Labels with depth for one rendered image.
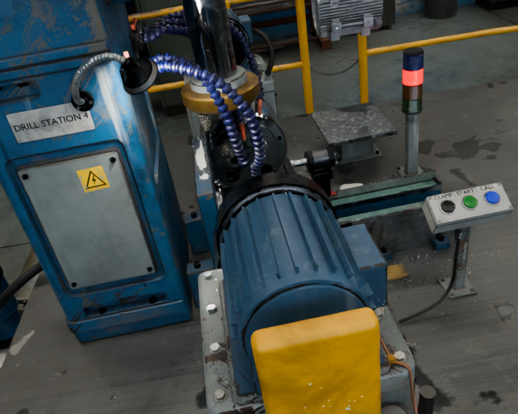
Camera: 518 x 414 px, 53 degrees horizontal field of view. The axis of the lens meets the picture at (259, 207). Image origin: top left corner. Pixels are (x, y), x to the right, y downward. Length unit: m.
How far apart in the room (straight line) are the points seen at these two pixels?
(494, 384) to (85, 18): 1.05
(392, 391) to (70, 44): 0.77
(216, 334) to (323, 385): 0.27
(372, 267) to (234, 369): 0.24
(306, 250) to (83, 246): 0.69
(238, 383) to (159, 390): 0.54
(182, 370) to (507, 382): 0.69
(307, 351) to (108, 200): 0.70
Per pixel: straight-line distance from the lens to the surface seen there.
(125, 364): 1.32
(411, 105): 1.68
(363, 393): 0.61
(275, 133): 1.52
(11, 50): 1.04
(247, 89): 1.16
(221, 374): 0.76
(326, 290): 0.58
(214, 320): 0.83
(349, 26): 1.79
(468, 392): 1.18
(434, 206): 1.19
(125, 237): 1.19
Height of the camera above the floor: 1.74
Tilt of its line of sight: 33 degrees down
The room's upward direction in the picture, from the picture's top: 10 degrees counter-clockwise
